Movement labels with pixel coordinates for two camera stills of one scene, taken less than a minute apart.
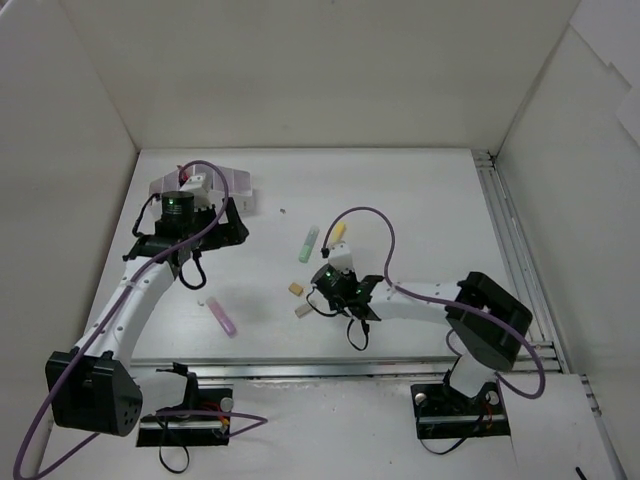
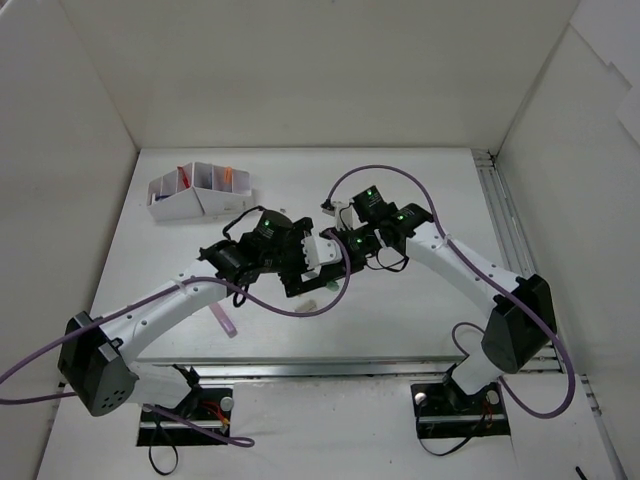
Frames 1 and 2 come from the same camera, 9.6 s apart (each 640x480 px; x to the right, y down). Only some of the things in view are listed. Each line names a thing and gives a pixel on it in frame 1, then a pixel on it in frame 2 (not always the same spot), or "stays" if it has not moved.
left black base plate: [159, 430] stays
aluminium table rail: [338, 370] stays
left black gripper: [226, 226] → [293, 265]
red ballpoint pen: [182, 176] stays
